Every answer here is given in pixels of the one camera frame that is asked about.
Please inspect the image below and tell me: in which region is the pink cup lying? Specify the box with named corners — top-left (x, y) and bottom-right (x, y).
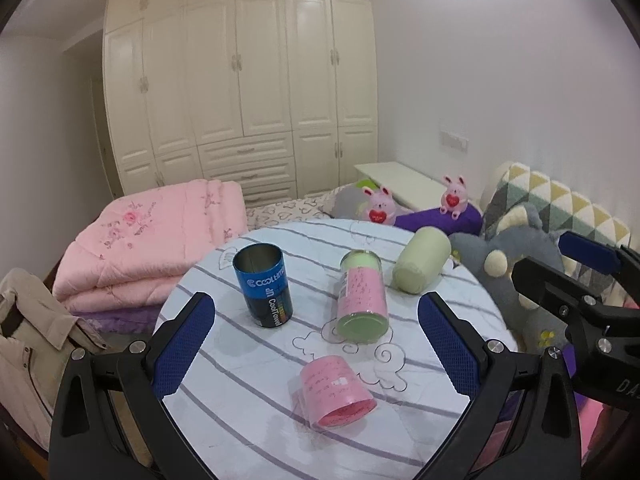
top-left (299, 356), bottom-right (376, 429)

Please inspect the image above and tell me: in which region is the folded purple quilt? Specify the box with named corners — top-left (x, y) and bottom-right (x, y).
top-left (76, 304), bottom-right (162, 335)

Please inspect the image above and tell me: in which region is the wall socket plate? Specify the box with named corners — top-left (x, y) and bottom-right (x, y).
top-left (439, 130), bottom-right (469, 153)

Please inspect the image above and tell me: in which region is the light green cup lying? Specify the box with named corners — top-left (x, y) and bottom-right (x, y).
top-left (392, 226), bottom-right (451, 295)

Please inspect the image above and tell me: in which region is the pink bunny plush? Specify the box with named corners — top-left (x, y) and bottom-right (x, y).
top-left (361, 186), bottom-right (397, 226)
top-left (439, 176), bottom-right (469, 220)

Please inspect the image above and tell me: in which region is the cream white wardrobe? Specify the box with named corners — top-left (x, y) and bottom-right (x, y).
top-left (103, 0), bottom-right (378, 204)

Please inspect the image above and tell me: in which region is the pink bunny plush right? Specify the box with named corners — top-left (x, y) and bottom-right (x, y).
top-left (439, 176), bottom-right (469, 220)

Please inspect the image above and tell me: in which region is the folded pink quilt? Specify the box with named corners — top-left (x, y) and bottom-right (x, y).
top-left (52, 179), bottom-right (248, 313)

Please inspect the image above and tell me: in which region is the beige jacket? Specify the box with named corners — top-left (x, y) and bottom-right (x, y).
top-left (0, 268), bottom-right (110, 450)

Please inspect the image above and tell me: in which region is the pink green tin cup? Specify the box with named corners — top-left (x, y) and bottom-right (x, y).
top-left (336, 249), bottom-right (390, 344)

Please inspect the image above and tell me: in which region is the striped light blue tablecloth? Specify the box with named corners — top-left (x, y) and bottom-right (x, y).
top-left (154, 218), bottom-right (519, 480)

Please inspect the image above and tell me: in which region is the white bedside board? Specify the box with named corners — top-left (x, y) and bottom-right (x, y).
top-left (355, 162), bottom-right (446, 211)

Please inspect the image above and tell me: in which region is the grey pillow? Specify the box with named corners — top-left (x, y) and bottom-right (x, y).
top-left (328, 184), bottom-right (411, 221)

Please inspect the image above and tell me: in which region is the blue black tin cup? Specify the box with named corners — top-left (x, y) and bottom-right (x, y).
top-left (232, 243), bottom-right (293, 328)

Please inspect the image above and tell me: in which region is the triangle pattern cushion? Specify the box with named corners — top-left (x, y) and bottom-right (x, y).
top-left (479, 160), bottom-right (634, 281)

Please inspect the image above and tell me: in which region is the heart pattern bed sheet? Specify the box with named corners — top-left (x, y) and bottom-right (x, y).
top-left (246, 185), bottom-right (345, 231)

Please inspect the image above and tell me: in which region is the purple pillow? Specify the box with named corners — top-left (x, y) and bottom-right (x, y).
top-left (394, 205), bottom-right (483, 236)

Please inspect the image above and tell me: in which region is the pink bunny plush left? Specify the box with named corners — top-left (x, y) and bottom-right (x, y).
top-left (361, 186), bottom-right (397, 226)

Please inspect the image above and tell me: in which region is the grey elephant plush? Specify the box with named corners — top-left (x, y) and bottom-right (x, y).
top-left (449, 203), bottom-right (567, 353)

